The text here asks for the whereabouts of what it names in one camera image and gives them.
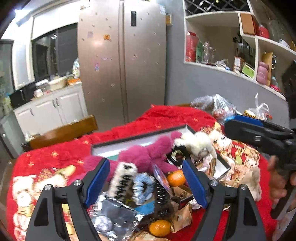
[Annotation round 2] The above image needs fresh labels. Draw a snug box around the gold triangle snack pack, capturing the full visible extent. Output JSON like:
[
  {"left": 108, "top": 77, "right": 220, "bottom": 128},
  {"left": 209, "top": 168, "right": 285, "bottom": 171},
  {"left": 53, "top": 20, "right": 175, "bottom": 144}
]
[{"left": 171, "top": 204, "right": 192, "bottom": 233}]

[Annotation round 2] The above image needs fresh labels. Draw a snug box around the cream basin on counter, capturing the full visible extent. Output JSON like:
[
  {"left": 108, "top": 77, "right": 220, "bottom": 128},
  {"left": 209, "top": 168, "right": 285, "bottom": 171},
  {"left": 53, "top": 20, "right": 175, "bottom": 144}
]
[{"left": 49, "top": 76, "right": 68, "bottom": 91}]

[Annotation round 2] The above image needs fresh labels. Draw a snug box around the black microwave oven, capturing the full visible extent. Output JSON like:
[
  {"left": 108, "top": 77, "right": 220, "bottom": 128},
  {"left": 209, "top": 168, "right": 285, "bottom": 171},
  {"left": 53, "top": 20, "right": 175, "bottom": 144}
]
[{"left": 10, "top": 82, "right": 36, "bottom": 109}]

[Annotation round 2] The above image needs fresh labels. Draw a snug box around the clear plastic bag of food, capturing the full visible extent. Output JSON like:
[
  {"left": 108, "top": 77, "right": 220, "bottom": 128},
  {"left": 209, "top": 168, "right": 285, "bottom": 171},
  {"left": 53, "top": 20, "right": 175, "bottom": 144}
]
[{"left": 190, "top": 94, "right": 236, "bottom": 124}]

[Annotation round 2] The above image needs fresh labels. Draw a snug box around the white plush bear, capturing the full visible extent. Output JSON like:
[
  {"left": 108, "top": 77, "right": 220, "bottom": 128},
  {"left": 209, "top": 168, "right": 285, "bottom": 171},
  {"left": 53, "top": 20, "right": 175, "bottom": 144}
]
[{"left": 174, "top": 132, "right": 217, "bottom": 159}]

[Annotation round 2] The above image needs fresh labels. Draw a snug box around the black fuzzy scrunchie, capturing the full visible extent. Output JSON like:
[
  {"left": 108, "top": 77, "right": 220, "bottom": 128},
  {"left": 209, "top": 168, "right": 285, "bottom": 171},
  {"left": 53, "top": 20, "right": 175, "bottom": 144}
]
[{"left": 166, "top": 146, "right": 191, "bottom": 168}]

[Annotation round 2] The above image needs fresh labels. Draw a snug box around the red teddy bear blanket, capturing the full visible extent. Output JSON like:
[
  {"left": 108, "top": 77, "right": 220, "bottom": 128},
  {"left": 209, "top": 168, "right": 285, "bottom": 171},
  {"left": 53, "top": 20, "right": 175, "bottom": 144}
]
[{"left": 6, "top": 105, "right": 276, "bottom": 240}]

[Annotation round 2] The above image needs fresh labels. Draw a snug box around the orange tangerine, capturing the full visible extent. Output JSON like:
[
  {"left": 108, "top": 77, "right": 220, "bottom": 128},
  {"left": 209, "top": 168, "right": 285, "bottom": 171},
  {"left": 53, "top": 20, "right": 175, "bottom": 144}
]
[
  {"left": 167, "top": 170, "right": 186, "bottom": 187},
  {"left": 149, "top": 220, "right": 171, "bottom": 237}
]

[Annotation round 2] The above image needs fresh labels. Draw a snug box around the blue lace scrunchie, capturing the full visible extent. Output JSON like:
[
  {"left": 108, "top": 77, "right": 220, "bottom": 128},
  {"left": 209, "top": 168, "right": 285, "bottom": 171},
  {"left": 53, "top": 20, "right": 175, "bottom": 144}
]
[{"left": 132, "top": 172, "right": 155, "bottom": 205}]

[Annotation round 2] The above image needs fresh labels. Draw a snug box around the magenta plush bear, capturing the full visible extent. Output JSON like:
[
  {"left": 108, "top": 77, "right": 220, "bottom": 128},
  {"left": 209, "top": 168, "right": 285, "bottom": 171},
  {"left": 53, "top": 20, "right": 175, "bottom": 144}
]
[{"left": 83, "top": 131, "right": 183, "bottom": 183}]

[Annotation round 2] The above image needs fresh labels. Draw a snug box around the wooden chair back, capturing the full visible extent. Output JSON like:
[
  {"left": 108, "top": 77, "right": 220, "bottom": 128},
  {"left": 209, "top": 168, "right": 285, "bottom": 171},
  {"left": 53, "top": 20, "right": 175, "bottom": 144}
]
[{"left": 22, "top": 115, "right": 98, "bottom": 152}]

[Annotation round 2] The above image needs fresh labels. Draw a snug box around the person's right hand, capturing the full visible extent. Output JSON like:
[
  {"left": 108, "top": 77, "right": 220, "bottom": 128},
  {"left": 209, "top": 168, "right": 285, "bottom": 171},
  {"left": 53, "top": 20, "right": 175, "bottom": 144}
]
[{"left": 267, "top": 156, "right": 287, "bottom": 204}]

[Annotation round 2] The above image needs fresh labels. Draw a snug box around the white wall shelf unit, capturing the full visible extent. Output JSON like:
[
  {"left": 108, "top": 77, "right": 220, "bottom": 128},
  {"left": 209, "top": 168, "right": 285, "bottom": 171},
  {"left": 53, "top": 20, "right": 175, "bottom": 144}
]
[{"left": 183, "top": 1, "right": 295, "bottom": 100}]

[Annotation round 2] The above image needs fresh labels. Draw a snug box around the orange tangerine front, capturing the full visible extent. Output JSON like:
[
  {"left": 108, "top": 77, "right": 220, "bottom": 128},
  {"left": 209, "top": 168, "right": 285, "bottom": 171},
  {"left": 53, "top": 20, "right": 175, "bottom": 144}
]
[{"left": 149, "top": 220, "right": 171, "bottom": 237}]

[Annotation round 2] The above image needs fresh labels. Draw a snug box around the pink container on shelf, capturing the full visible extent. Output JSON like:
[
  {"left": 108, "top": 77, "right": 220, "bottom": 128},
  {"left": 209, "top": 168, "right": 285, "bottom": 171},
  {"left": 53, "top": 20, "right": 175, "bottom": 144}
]
[{"left": 256, "top": 61, "right": 269, "bottom": 85}]

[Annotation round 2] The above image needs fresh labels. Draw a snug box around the silver double door refrigerator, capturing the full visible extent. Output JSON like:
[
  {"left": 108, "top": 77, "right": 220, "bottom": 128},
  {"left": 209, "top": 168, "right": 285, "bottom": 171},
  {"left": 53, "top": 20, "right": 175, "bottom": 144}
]
[{"left": 77, "top": 1, "right": 167, "bottom": 130}]

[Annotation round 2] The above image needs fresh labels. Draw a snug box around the black storage box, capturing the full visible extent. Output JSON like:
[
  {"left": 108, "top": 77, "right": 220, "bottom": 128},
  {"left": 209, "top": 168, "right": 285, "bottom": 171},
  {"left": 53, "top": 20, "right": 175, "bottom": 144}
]
[{"left": 91, "top": 125, "right": 230, "bottom": 218}]

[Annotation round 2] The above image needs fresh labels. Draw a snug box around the orange tangerine back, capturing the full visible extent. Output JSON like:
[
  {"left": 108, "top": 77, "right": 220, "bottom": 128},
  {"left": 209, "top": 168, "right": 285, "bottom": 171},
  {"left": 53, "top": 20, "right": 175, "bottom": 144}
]
[{"left": 167, "top": 170, "right": 186, "bottom": 187}]

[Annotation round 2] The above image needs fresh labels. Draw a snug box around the white kitchen cabinet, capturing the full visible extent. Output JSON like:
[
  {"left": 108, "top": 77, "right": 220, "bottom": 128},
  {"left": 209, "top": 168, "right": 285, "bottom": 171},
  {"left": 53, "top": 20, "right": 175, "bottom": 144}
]
[{"left": 14, "top": 84, "right": 88, "bottom": 135}]

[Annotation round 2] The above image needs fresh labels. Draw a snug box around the beige plush rabbit toy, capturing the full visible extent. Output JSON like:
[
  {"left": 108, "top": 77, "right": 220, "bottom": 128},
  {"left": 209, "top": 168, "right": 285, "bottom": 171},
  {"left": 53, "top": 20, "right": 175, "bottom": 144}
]
[{"left": 236, "top": 166, "right": 262, "bottom": 201}]

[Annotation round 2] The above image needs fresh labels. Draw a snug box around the purple anime badge bag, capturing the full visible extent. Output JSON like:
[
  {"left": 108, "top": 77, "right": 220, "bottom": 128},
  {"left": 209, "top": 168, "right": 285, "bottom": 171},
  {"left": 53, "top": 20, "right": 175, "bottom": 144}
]
[{"left": 152, "top": 164, "right": 173, "bottom": 197}]

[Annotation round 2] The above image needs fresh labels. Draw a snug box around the red box on shelf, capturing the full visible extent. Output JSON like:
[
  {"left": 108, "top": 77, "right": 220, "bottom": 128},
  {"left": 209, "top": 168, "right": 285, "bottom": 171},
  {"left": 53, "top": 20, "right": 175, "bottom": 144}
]
[{"left": 185, "top": 31, "right": 199, "bottom": 62}]

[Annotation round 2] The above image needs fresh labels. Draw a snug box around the blue plastic bag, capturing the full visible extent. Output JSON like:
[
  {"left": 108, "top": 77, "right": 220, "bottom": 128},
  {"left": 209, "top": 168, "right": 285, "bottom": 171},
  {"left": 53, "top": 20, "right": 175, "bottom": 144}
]
[{"left": 225, "top": 114, "right": 242, "bottom": 121}]

